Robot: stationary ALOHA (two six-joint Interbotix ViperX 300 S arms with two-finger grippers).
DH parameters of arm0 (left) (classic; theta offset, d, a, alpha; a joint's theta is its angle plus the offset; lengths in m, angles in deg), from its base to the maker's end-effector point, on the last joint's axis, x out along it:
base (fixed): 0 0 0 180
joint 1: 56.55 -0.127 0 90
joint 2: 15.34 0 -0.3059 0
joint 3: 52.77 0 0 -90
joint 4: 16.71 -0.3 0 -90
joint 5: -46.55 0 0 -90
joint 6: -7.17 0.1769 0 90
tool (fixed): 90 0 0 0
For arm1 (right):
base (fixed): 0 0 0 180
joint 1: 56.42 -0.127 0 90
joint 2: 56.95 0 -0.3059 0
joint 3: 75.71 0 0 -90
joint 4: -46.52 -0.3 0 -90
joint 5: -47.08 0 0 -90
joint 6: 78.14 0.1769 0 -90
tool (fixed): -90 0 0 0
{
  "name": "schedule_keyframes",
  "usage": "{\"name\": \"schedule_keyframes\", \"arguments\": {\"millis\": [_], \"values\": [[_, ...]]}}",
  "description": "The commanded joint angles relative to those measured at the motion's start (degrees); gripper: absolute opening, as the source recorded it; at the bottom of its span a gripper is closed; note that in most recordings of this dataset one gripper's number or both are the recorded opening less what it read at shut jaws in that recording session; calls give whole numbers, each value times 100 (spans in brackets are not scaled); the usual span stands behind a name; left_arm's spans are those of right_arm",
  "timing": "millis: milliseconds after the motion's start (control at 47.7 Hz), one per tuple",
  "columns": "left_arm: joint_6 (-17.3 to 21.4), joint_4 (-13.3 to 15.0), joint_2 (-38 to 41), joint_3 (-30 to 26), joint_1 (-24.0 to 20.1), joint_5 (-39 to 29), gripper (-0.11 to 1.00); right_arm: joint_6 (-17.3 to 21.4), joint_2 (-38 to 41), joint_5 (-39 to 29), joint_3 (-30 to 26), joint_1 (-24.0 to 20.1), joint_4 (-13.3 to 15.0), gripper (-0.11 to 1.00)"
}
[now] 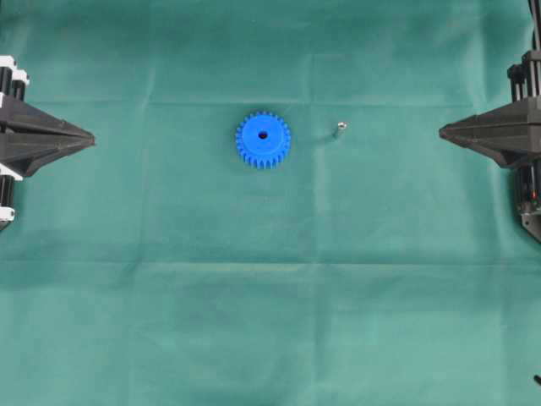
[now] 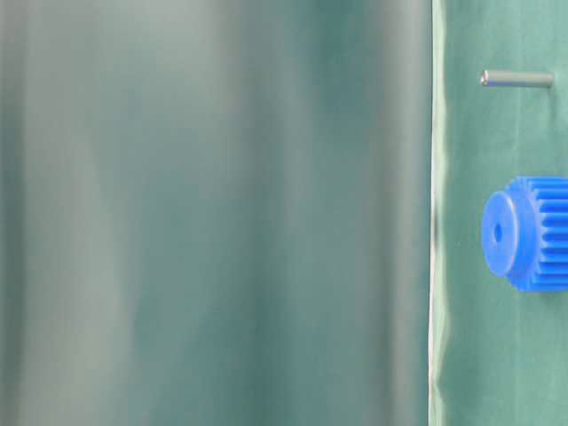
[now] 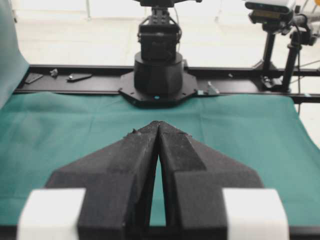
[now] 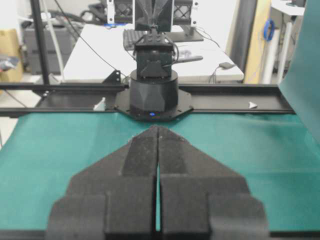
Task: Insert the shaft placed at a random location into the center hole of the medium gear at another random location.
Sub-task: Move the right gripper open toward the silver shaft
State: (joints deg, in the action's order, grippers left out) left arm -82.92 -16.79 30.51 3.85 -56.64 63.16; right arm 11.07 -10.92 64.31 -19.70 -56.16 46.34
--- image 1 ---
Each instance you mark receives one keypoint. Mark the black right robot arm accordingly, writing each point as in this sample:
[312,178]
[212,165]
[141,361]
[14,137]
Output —
[510,136]

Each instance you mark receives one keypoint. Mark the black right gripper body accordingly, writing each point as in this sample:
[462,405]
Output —
[525,93]

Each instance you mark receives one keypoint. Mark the blue plastic gear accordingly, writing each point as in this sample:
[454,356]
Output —
[263,140]

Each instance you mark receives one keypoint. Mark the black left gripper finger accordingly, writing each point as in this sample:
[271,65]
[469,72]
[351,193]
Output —
[21,116]
[25,154]

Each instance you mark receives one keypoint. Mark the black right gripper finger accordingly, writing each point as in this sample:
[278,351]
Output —
[509,120]
[503,157]

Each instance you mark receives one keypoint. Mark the green cloth mat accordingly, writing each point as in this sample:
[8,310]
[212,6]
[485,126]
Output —
[388,267]

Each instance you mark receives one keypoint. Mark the small silver metal shaft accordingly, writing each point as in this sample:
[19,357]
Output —
[339,130]

